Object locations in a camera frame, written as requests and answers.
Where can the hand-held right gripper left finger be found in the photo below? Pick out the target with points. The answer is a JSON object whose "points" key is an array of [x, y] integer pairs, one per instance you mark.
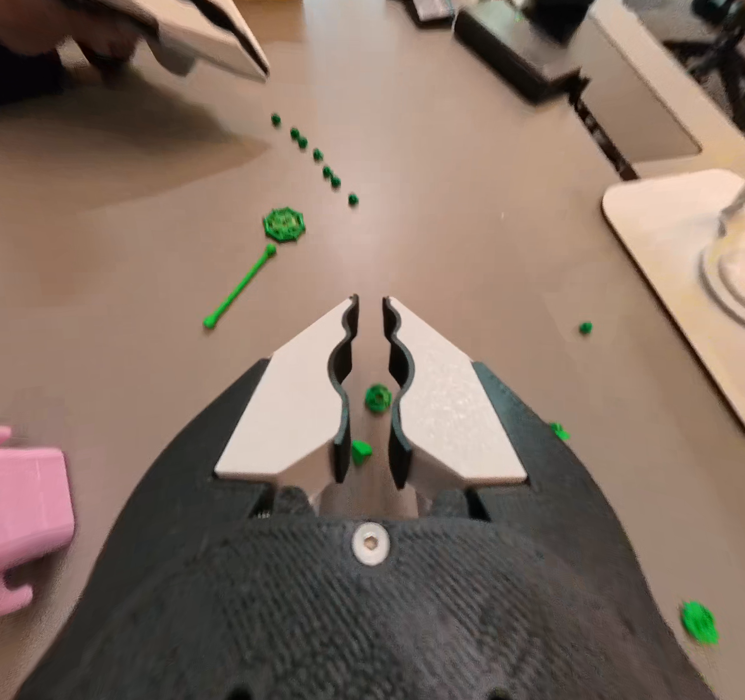
{"points": [[282, 415]]}

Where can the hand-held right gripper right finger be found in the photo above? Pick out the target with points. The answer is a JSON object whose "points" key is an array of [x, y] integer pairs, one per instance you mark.
{"points": [[457, 415]]}

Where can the round green flower plate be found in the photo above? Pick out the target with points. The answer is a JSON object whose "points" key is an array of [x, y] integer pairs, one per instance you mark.
{"points": [[378, 397], [698, 623]]}

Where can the row of small green studs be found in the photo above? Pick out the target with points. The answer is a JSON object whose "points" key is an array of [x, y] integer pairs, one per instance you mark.
{"points": [[318, 154]]}

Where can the person's left forearm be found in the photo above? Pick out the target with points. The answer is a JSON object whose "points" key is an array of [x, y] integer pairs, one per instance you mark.
{"points": [[23, 80]]}

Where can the person's left hand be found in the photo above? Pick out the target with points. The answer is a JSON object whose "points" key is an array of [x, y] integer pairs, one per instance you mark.
{"points": [[46, 7]]}

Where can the green leaf brick piece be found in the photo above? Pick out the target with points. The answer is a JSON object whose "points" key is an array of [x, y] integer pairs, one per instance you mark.
{"points": [[361, 451]]}

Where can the green spiky leaf piece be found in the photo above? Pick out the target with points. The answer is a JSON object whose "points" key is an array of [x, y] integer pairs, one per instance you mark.
{"points": [[560, 431]]}

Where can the green stem rod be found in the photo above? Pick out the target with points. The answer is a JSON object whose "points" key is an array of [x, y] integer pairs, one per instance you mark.
{"points": [[238, 289]]}

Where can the green web plate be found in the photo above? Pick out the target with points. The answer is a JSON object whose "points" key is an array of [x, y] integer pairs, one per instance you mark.
{"points": [[284, 224]]}

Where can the white book stand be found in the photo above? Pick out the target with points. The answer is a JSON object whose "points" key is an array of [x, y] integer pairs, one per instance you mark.
{"points": [[657, 246]]}

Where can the pink brick model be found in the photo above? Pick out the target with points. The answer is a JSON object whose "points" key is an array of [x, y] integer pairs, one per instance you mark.
{"points": [[35, 502]]}

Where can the black camera battery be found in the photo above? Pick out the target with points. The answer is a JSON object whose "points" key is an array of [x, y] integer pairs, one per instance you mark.
{"points": [[433, 4]]}

